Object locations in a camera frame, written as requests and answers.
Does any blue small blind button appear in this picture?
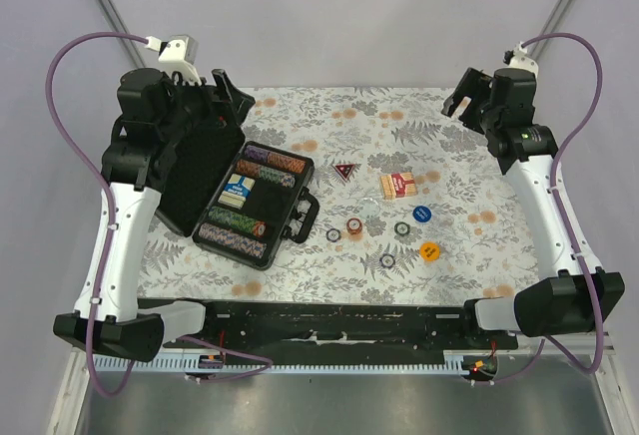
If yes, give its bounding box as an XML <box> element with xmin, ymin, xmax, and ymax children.
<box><xmin>412</xmin><ymin>206</ymin><xmax>432</xmax><ymax>223</ymax></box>

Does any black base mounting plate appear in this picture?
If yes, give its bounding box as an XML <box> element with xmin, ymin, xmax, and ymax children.
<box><xmin>164</xmin><ymin>298</ymin><xmax>520</xmax><ymax>366</ymax></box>

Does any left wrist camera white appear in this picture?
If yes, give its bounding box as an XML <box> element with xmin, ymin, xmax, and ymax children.
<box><xmin>145</xmin><ymin>35</ymin><xmax>202</xmax><ymax>86</ymax></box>

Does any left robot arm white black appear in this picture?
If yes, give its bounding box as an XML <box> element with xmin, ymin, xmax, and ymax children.
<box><xmin>53</xmin><ymin>68</ymin><xmax>255</xmax><ymax>362</ymax></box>

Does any green chip row in case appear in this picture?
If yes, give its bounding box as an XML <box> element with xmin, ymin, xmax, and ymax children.
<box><xmin>209</xmin><ymin>207</ymin><xmax>267</xmax><ymax>237</ymax></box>

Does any clear round dealer button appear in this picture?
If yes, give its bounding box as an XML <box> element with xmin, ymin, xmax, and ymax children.
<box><xmin>360</xmin><ymin>198</ymin><xmax>380</xmax><ymax>218</ymax></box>

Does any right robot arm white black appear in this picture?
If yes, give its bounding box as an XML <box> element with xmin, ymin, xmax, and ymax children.
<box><xmin>442</xmin><ymin>67</ymin><xmax>625</xmax><ymax>349</ymax></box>

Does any orange green chip row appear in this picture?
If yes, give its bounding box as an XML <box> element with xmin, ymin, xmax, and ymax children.
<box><xmin>236</xmin><ymin>160</ymin><xmax>296</xmax><ymax>188</ymax></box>

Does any red poker chip stack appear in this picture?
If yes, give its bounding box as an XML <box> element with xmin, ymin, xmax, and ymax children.
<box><xmin>346</xmin><ymin>217</ymin><xmax>363</xmax><ymax>236</ymax></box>

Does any purple chip row in case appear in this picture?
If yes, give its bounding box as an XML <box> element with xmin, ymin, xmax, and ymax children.
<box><xmin>244</xmin><ymin>145</ymin><xmax>306</xmax><ymax>174</ymax></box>

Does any triangular all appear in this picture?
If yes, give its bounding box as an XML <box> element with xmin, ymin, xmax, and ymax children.
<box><xmin>333</xmin><ymin>163</ymin><xmax>359</xmax><ymax>183</ymax></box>

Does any black poker set case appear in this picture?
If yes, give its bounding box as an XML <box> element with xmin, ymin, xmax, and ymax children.
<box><xmin>156</xmin><ymin>127</ymin><xmax>320</xmax><ymax>270</ymax></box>

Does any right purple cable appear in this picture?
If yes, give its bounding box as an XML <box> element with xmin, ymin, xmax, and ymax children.
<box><xmin>468</xmin><ymin>33</ymin><xmax>608</xmax><ymax>387</ymax></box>

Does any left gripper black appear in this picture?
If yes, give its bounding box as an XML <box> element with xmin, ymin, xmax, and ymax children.
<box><xmin>158</xmin><ymin>69</ymin><xmax>255</xmax><ymax>144</ymax></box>

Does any blue orange chip row bottom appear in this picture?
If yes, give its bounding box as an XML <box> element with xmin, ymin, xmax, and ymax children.
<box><xmin>197</xmin><ymin>223</ymin><xmax>267</xmax><ymax>258</ymax></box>

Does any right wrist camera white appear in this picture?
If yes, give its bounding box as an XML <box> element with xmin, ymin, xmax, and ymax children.
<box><xmin>503</xmin><ymin>42</ymin><xmax>539</xmax><ymax>77</ymax></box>

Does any orange big blind button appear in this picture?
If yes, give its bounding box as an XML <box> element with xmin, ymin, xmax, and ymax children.
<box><xmin>419</xmin><ymin>241</ymin><xmax>440</xmax><ymax>261</ymax></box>

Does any white slotted cable duct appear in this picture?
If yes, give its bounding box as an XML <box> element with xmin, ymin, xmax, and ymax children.
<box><xmin>93</xmin><ymin>352</ymin><xmax>475</xmax><ymax>374</ymax></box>

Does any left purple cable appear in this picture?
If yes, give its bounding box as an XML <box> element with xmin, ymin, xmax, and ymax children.
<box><xmin>45</xmin><ymin>32</ymin><xmax>274</xmax><ymax>398</ymax></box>

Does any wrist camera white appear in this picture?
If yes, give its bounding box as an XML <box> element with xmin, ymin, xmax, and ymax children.
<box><xmin>503</xmin><ymin>42</ymin><xmax>539</xmax><ymax>77</ymax></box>
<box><xmin>145</xmin><ymin>35</ymin><xmax>202</xmax><ymax>86</ymax></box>

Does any blue playing card deck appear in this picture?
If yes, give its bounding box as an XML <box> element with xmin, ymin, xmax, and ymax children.
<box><xmin>218</xmin><ymin>174</ymin><xmax>255</xmax><ymax>210</ymax></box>

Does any green poker chip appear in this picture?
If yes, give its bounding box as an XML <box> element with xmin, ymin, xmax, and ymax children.
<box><xmin>394</xmin><ymin>221</ymin><xmax>410</xmax><ymax>236</ymax></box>

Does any red playing card deck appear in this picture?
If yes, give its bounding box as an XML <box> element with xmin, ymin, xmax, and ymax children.
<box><xmin>379</xmin><ymin>173</ymin><xmax>417</xmax><ymax>200</ymax></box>

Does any purple cable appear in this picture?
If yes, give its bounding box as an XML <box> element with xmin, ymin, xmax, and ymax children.
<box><xmin>468</xmin><ymin>33</ymin><xmax>608</xmax><ymax>387</ymax></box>
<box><xmin>45</xmin><ymin>32</ymin><xmax>274</xmax><ymax>398</ymax></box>

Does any blue poker chip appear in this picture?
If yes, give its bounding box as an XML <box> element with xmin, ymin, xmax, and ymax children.
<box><xmin>325</xmin><ymin>228</ymin><xmax>341</xmax><ymax>242</ymax></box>
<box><xmin>379</xmin><ymin>253</ymin><xmax>395</xmax><ymax>268</ymax></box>

